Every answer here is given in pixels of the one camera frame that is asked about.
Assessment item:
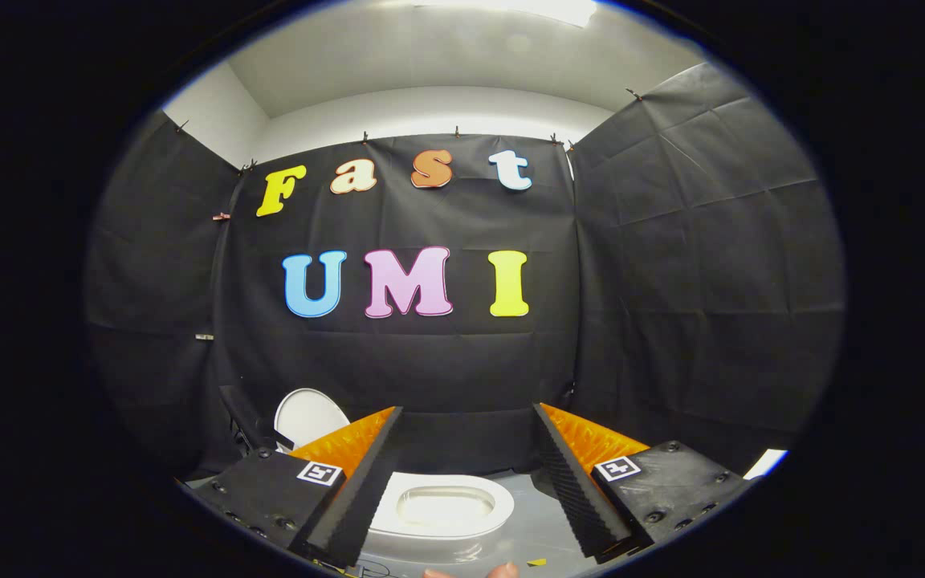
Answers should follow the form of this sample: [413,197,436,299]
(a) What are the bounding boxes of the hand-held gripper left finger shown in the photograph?
[188,405,405,568]

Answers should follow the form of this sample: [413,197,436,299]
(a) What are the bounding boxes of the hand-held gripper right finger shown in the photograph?
[532,402,754,562]

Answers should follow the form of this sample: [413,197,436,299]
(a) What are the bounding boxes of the white toilet lid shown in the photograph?
[273,388,352,453]

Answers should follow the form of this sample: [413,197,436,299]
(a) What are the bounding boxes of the white toilet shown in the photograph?
[358,471,516,564]

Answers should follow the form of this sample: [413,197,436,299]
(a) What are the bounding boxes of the black backdrop cloth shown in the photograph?
[85,63,846,482]

